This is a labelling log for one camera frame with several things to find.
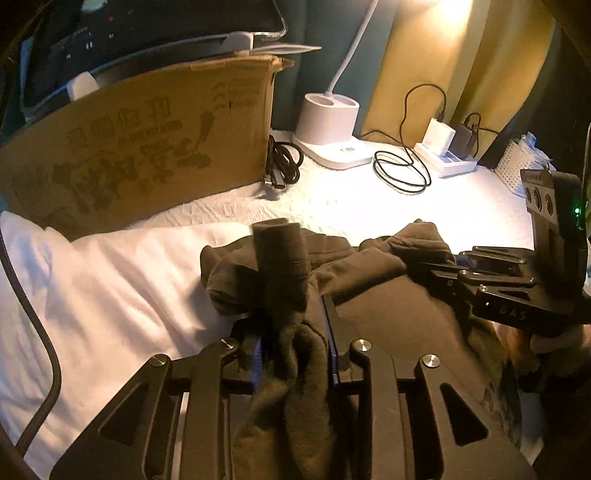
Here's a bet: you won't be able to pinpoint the white plastic basket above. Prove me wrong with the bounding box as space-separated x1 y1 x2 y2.
494 134 551 195

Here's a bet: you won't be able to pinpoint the white textured quilt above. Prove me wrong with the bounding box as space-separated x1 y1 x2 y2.
124 129 542 260

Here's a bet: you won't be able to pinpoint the white desk lamp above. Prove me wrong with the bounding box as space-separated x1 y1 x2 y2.
292 0 438 170

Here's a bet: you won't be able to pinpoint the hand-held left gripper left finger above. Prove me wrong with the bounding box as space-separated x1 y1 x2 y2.
50 318 267 480

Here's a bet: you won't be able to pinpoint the white power strip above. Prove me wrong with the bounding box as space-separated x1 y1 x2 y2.
413 142 479 179

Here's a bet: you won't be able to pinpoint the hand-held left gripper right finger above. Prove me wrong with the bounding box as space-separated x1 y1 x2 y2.
322 295 536 480

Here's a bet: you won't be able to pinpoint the teal curtain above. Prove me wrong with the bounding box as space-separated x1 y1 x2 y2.
271 0 399 139

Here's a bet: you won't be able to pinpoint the white cloth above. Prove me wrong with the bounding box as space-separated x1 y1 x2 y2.
0 211 260 468

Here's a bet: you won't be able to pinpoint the yellow curtain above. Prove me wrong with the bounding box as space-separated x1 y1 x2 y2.
359 0 557 158

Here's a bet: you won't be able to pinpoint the black braided cable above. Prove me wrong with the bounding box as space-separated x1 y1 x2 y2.
0 225 62 449

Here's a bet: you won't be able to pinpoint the black charger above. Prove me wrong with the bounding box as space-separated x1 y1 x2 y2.
450 124 479 158

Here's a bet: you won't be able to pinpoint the white paper on box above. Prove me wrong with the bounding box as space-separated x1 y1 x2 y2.
252 42 323 53

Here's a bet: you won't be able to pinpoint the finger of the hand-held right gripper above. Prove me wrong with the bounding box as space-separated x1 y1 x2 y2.
418 262 539 302
455 247 536 268

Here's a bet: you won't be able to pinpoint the black looped charger cable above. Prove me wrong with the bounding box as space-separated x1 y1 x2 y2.
359 83 448 195

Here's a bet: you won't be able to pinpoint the black cable with grey plug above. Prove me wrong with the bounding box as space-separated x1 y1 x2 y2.
462 112 502 158

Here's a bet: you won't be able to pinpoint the person's right hand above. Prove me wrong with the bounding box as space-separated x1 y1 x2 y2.
529 323 591 355

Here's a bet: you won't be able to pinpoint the cardboard box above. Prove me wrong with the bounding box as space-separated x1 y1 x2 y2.
0 54 295 241

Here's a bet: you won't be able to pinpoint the white charger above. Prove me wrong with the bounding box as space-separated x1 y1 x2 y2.
427 117 456 156

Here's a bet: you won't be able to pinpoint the black coiled cable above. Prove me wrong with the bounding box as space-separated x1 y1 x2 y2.
264 135 304 190

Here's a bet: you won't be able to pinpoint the white plastic wrappers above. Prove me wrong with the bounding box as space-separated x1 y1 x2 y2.
519 133 555 163

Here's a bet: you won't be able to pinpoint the brown t-shirt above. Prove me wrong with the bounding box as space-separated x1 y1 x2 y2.
198 219 523 480

